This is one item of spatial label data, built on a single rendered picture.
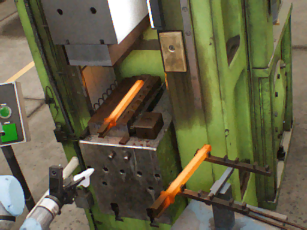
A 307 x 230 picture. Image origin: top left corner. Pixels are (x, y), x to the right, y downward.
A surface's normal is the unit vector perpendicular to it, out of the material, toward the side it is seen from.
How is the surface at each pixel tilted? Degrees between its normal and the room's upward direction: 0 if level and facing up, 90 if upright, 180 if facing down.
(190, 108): 90
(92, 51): 90
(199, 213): 0
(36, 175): 0
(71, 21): 90
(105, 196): 90
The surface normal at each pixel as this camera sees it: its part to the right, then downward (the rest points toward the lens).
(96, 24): -0.36, 0.54
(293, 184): -0.18, -0.83
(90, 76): 0.92, 0.06
